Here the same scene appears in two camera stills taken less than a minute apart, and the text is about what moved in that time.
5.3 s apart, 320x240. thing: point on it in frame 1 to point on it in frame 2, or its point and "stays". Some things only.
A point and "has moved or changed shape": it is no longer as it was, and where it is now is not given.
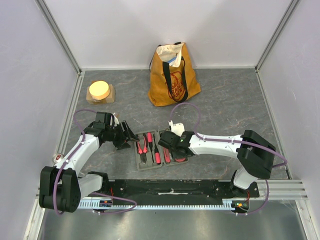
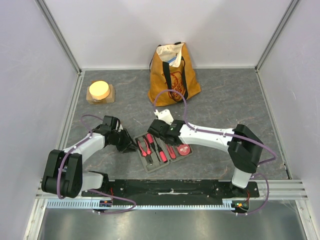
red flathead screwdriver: [149, 138] has moved or changed shape
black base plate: [174, 190] stays
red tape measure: [180, 159] has moved or changed shape
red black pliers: [143, 152] has moved or changed shape
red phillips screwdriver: [157, 154] has moved or changed shape
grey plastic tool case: [149, 154] has moved or changed shape
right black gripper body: [165, 139] to [153, 128]
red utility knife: [166, 154] has moved or changed shape
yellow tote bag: [172, 79] stays
